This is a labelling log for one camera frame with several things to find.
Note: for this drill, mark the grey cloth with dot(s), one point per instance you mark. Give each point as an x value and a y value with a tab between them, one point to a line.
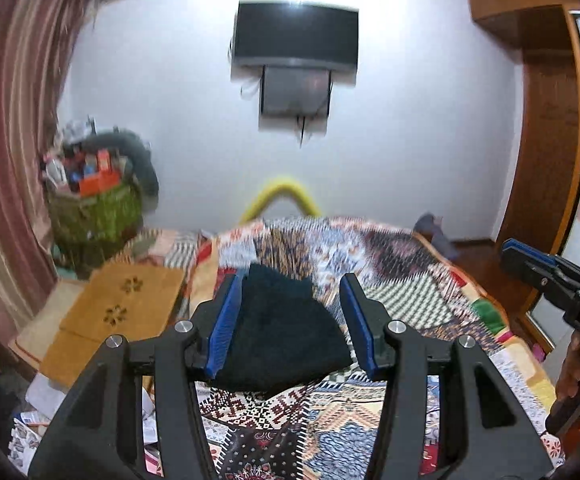
139	160

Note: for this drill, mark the beige cardboard sheet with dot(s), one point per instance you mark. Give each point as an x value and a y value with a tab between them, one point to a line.
39	325

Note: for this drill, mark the yellow bed frame hoop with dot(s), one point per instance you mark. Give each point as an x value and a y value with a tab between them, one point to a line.
280	187

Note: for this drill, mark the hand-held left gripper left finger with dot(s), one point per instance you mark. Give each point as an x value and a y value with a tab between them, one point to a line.
224	325

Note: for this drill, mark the wooden wardrobe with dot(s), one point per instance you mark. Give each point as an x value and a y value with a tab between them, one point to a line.
545	135

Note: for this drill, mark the black pants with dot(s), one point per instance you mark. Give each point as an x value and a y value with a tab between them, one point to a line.
280	335

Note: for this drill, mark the black wall television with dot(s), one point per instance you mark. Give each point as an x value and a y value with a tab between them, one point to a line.
295	32

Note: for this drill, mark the patchwork blanket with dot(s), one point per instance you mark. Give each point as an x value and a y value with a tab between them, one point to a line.
420	300

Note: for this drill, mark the grey backpack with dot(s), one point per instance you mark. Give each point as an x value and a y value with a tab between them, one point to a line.
435	232

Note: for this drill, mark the wooden lap desk board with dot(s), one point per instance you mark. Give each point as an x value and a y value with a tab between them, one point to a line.
119	310

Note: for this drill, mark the person's right hand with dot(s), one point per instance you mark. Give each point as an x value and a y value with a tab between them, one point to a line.
570	365

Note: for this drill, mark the grey wall-mounted panel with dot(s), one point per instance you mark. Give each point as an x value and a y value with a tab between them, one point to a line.
295	90

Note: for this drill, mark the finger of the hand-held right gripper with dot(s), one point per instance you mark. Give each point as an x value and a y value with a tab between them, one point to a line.
525	262

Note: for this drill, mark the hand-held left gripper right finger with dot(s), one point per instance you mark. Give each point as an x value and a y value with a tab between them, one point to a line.
357	330

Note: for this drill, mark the scattered white papers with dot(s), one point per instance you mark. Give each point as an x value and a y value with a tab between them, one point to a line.
39	400

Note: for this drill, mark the orange box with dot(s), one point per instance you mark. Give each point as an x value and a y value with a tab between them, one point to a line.
97	185

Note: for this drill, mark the striped pink curtain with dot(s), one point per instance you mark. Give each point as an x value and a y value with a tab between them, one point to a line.
9	160

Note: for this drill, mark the green basket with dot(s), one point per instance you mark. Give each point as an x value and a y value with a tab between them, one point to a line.
94	220

